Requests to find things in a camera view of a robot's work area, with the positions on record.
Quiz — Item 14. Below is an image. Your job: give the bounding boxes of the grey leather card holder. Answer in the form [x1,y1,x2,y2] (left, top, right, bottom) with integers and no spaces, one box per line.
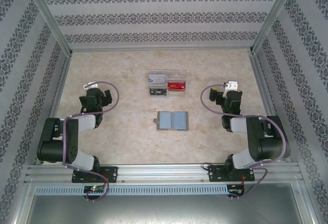
[153,111,190,132]

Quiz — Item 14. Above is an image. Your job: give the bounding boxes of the black VIP card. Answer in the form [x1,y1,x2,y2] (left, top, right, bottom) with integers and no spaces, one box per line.
[149,87,167,96]

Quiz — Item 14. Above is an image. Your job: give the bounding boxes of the white diamond print card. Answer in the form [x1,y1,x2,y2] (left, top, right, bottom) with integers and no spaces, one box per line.
[149,74,168,84]

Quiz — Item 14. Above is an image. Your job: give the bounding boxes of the clear acrylic card stand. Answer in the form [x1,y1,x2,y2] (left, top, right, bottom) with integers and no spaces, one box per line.
[148,70,189,99]

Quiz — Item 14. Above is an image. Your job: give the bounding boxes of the grey metal sheet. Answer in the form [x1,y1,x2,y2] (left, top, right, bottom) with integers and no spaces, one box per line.
[25,195,305,224]

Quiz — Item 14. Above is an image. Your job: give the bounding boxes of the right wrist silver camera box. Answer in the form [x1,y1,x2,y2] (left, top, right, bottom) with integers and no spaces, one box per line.
[223,80,238,98]

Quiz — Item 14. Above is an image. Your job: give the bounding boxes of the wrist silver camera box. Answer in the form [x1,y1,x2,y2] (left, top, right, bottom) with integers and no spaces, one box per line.
[223,80,238,98]
[83,81,100,91]

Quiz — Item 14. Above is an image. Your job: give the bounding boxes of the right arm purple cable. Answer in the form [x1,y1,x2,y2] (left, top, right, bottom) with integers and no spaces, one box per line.
[199,85,287,199]

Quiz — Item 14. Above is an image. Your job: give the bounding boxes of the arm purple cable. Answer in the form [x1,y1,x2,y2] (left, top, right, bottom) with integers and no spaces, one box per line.
[199,85,287,199]
[62,80,120,203]

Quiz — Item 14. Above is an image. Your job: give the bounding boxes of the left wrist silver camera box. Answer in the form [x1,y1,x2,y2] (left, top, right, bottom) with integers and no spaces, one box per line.
[83,81,100,91]

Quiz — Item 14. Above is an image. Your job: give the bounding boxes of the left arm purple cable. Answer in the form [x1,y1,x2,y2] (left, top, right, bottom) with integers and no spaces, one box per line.
[62,80,120,203]

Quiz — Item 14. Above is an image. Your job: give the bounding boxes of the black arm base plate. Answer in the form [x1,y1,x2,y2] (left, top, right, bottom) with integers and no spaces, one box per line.
[208,165,256,183]
[71,166,119,184]

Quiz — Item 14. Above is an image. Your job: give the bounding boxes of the aluminium frame post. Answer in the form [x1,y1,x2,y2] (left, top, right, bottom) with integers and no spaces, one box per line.
[19,0,73,55]
[250,0,299,55]

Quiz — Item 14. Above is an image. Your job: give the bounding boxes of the aluminium mounting rail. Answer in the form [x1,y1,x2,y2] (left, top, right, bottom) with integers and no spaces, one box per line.
[24,164,304,184]

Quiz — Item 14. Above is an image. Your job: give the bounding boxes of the slotted grey cable duct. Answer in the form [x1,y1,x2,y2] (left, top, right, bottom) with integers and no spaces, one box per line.
[34,185,246,196]

